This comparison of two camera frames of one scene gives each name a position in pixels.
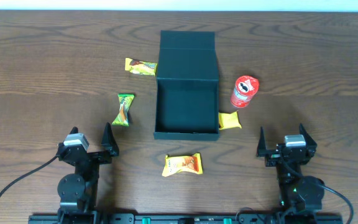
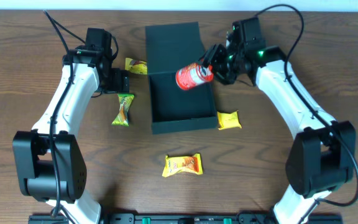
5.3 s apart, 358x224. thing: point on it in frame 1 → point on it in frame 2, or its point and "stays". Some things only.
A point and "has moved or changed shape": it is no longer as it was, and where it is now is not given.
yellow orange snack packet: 175,163 stays
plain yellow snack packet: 227,120 stays
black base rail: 153,218 stays
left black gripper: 92,156 → 120,81
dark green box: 187,102 has moved or changed shape
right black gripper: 276,155 → 216,58
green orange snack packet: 125,101 stays
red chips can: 245,87 → 193,74
